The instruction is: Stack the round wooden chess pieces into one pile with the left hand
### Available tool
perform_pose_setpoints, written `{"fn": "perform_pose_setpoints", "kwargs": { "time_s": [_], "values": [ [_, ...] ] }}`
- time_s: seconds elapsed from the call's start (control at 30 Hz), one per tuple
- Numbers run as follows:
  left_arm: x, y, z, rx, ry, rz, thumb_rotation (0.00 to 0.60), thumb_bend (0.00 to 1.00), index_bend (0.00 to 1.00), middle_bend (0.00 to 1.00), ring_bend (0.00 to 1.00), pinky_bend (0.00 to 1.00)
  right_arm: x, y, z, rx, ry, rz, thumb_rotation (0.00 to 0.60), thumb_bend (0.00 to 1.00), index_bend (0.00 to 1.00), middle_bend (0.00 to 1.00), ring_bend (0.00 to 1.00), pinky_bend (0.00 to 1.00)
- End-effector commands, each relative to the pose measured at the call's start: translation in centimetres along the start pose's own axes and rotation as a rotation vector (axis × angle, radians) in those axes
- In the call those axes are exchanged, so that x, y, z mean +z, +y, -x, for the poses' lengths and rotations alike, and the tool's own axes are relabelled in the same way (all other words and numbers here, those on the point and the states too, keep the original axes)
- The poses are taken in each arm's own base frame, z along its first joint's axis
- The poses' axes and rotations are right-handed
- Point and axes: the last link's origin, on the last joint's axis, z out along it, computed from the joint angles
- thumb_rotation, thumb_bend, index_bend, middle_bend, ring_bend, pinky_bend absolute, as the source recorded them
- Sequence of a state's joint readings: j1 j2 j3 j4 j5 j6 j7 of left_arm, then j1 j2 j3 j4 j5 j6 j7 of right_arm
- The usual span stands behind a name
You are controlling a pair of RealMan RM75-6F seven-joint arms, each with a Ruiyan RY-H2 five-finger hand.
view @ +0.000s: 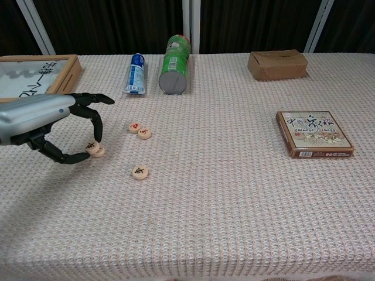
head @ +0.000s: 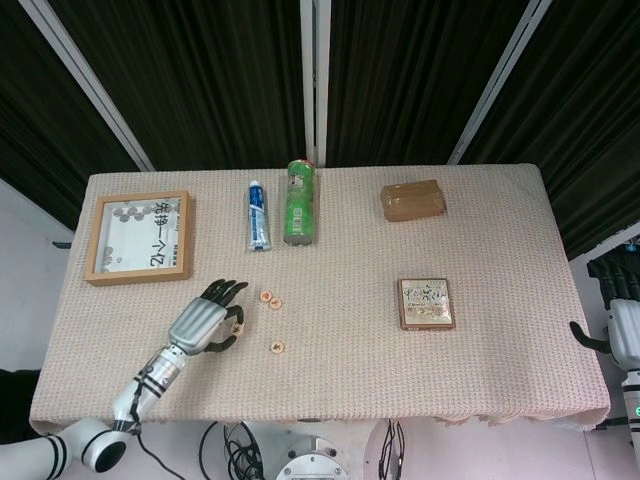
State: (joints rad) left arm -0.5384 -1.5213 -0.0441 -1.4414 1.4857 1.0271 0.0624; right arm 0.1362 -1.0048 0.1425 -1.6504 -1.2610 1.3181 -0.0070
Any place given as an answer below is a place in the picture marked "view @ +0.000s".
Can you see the red-character wooden chess piece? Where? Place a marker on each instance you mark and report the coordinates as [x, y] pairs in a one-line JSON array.
[[134, 128], [144, 133], [101, 154]]

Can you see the green chip can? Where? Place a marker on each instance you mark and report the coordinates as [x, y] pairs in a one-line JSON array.
[[174, 67]]

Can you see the beige woven tablecloth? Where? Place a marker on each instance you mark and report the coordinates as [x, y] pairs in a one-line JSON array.
[[205, 205]]

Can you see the black-character wooden chess piece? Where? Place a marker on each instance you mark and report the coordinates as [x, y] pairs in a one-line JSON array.
[[91, 147], [139, 172]]

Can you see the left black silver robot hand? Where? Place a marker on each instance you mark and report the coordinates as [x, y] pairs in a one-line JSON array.
[[32, 114]]

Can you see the brown cardboard box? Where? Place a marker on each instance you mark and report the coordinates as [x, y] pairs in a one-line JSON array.
[[276, 65]]

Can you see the Chinese chess game box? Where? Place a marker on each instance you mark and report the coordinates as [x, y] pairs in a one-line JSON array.
[[313, 131]]

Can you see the black pleated curtain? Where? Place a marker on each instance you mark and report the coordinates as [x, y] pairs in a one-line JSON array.
[[11, 26], [257, 23], [111, 26], [354, 23]]

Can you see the blue white toothpaste tube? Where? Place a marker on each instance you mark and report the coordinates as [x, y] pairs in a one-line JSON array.
[[136, 76]]

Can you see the white metal frame post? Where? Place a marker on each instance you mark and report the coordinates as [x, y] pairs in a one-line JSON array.
[[194, 23], [319, 26], [35, 26]]

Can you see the wooden glass coin frame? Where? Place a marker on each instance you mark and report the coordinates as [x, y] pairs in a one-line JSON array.
[[73, 70]]

